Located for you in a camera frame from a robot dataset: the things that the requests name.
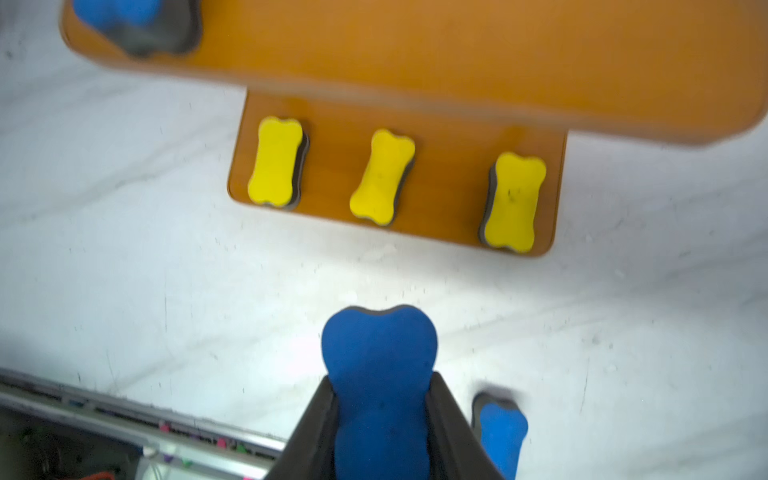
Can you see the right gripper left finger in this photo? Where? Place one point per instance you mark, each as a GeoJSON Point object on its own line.
{"type": "Point", "coordinates": [309, 452]}

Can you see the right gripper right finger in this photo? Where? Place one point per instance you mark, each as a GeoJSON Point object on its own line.
{"type": "Point", "coordinates": [454, 452]}

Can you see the blue eraser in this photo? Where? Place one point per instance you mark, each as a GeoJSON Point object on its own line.
{"type": "Point", "coordinates": [141, 28]}
{"type": "Point", "coordinates": [501, 428]}
{"type": "Point", "coordinates": [380, 365]}

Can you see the yellow eraser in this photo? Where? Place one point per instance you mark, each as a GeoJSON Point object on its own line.
{"type": "Point", "coordinates": [511, 205]}
{"type": "Point", "coordinates": [282, 147]}
{"type": "Point", "coordinates": [375, 197]}

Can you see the orange two-tier wooden shelf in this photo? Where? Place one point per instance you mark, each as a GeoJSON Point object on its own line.
{"type": "Point", "coordinates": [466, 81]}

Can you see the aluminium front rail frame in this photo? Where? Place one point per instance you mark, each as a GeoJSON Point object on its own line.
{"type": "Point", "coordinates": [171, 445]}

